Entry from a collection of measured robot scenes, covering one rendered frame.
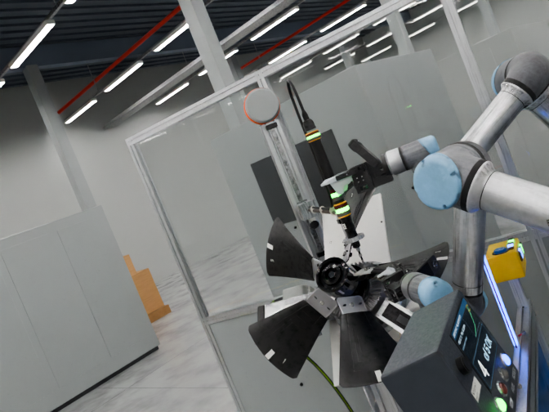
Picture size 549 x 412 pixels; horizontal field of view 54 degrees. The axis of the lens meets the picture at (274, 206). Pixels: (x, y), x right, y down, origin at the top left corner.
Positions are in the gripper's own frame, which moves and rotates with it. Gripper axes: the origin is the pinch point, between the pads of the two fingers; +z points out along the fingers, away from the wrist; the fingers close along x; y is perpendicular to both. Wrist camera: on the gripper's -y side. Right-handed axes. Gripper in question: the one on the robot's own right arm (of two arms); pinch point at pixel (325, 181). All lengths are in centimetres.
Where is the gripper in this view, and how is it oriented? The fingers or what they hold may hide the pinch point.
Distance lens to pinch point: 172.0
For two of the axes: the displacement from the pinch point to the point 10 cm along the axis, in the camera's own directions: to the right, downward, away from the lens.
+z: -8.9, 3.3, 3.2
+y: 3.7, 9.3, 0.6
